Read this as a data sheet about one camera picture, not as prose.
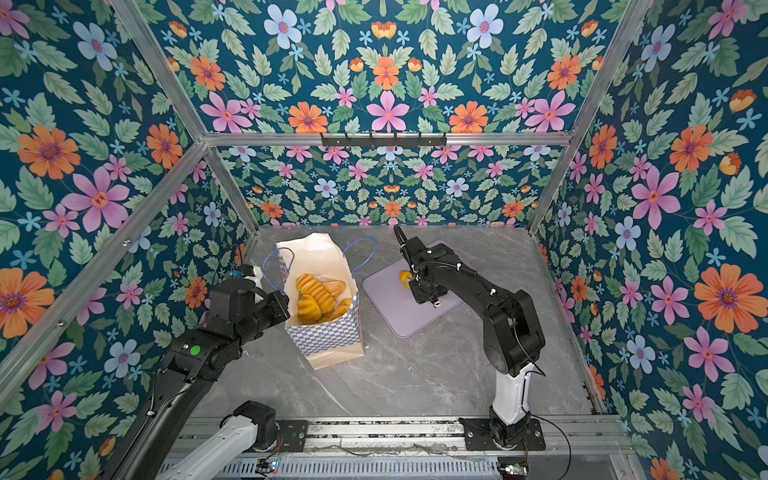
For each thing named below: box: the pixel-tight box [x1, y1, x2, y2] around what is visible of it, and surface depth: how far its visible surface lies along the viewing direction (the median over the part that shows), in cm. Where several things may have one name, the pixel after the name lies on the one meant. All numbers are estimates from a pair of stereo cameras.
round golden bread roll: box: [323, 280, 347, 296], surface depth 100 cm
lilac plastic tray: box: [362, 258, 464, 339], surface depth 97 cm
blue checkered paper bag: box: [276, 233, 365, 370], surface depth 83 cm
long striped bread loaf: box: [296, 273, 336, 313], surface depth 92 cm
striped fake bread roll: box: [297, 294, 323, 324], surface depth 90 cm
